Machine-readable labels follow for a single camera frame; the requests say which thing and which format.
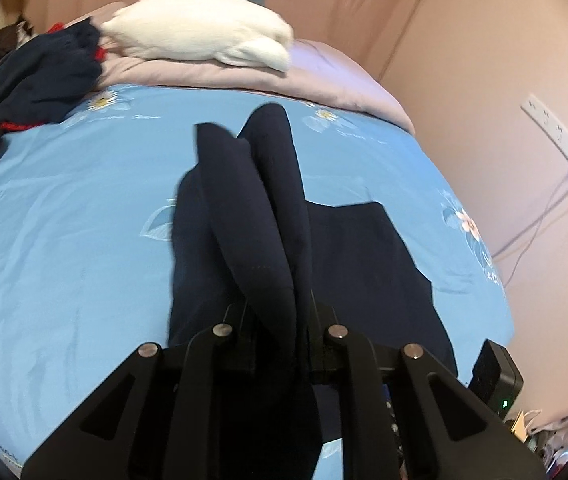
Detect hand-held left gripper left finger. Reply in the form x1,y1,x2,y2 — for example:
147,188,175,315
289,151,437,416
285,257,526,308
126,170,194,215
20,305,259,480

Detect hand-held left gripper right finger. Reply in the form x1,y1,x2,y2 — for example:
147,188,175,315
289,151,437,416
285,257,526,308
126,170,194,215
309,305,547,480

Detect navy zip jacket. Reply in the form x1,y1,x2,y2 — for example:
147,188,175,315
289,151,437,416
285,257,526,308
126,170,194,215
166,102,460,480

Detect blue floral bedsheet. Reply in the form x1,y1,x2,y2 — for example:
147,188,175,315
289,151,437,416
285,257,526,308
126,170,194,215
0,82,515,480

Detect pink quilt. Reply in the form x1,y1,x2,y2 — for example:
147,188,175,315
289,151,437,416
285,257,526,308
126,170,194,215
61,15,417,136

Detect white plush blanket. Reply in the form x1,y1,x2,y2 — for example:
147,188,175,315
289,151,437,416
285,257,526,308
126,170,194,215
98,0,295,73

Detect navy garment with red trim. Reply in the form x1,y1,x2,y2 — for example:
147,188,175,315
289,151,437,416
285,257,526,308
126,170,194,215
0,17,104,128

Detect pink curtain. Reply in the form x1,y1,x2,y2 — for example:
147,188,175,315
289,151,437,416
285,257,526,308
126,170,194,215
28,0,435,81

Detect dark brown clothing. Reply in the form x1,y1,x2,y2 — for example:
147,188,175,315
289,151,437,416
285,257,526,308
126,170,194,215
0,15,34,58

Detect thin wall cable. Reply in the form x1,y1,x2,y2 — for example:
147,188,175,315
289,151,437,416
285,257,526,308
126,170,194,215
491,170,568,286

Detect white wall power strip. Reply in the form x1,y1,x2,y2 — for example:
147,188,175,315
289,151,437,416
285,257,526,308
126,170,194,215
521,92,568,186

